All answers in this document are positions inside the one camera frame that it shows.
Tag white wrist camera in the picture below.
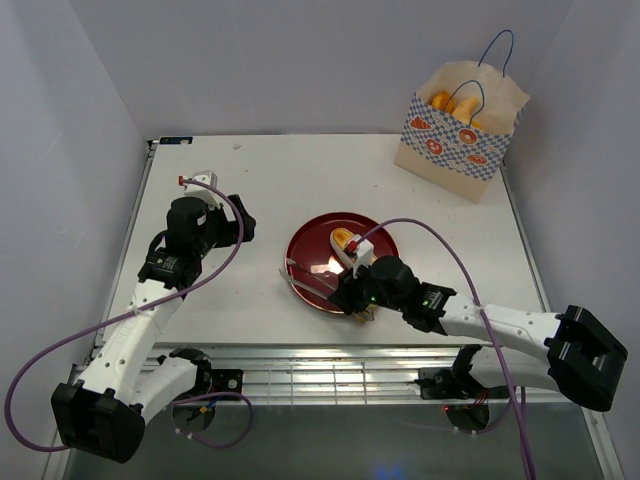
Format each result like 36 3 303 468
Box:
345 238 374 278
178 170 219 208

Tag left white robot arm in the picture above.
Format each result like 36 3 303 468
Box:
51 195 256 463

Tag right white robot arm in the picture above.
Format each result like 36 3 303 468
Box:
328 256 628 412

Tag blue table label sticker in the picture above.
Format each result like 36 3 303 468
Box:
158 136 193 145

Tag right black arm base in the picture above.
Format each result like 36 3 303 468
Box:
414 367 509 400

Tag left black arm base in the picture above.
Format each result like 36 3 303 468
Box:
204 368 244 393

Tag dark red round plate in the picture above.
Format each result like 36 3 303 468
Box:
285 211 401 315

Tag aluminium frame rail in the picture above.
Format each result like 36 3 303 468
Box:
64 344 551 406

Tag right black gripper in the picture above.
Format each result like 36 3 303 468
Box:
327 257 405 315

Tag small croissant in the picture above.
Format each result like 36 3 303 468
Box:
452 97 479 124

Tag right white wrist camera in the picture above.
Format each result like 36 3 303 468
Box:
345 238 374 278

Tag metal tongs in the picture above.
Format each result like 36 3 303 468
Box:
279 257 343 315

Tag blue checkered paper bag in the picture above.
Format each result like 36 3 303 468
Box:
394 29 530 203

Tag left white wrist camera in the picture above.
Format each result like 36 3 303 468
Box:
178 170 219 208

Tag twisted orange bread stick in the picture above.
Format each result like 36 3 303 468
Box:
430 90 455 114

